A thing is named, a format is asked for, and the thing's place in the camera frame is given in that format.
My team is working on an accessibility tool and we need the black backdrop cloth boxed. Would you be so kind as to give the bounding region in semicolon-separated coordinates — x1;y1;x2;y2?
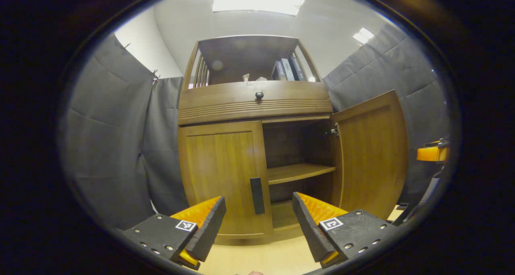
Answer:
60;24;451;229

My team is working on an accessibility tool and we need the wooden double-door shoe cabinet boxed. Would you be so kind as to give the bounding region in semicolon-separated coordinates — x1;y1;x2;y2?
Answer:
177;35;409;245

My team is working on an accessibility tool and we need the small ceiling light panel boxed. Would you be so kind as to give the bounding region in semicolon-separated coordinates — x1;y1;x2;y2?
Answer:
353;27;375;45

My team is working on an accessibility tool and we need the wooden inner shelf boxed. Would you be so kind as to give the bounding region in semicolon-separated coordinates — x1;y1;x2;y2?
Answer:
267;163;336;185

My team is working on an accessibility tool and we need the wooden cabinet drawer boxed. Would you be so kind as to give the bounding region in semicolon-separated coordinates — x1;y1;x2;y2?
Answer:
178;81;334;117

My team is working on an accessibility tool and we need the large ceiling light panel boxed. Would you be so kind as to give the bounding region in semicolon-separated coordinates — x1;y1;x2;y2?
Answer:
212;0;305;16

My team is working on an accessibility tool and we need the wooden shoe cabinet door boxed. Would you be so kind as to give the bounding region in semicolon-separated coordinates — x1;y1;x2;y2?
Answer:
178;121;274;239
330;90;409;220

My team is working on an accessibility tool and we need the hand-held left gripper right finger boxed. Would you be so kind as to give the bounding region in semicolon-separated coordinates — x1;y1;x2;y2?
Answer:
292;192;400;269

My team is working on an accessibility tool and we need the dark blue book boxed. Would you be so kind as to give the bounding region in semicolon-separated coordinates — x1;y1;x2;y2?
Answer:
272;61;287;81

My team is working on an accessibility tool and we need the pale grey book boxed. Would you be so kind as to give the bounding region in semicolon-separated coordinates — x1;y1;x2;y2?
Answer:
281;58;295;81

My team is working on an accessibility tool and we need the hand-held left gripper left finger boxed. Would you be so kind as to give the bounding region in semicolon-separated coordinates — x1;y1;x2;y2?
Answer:
120;195;227;271

